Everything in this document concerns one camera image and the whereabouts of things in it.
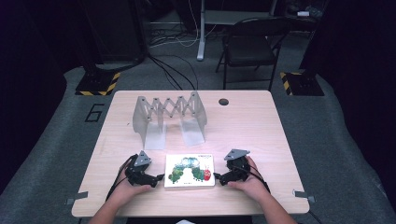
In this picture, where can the person's left hand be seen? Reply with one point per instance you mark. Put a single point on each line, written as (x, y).
(127, 191)

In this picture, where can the small white box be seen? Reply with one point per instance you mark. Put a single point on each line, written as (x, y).
(303, 13)

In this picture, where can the grey tape strip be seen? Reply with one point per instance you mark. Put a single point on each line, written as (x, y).
(303, 195)
(77, 196)

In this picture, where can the black stand with striped base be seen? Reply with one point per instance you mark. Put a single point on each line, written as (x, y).
(96, 82)
(303, 84)

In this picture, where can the person's right hand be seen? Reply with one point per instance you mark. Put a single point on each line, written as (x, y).
(253, 186)

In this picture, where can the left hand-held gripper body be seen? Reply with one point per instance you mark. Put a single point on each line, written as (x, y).
(139, 172)

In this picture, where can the white picture book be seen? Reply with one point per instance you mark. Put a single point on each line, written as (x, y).
(190, 182)

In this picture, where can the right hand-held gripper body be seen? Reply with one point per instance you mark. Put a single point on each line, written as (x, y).
(238, 169)

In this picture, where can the black cabinet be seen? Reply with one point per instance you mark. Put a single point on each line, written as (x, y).
(118, 28)

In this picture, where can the white-legged desk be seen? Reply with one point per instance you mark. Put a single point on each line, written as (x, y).
(201, 37)

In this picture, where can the translucent expandable book stand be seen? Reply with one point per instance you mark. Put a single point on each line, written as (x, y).
(141, 119)

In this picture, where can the black folding chair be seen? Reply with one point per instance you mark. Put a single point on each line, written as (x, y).
(249, 49)

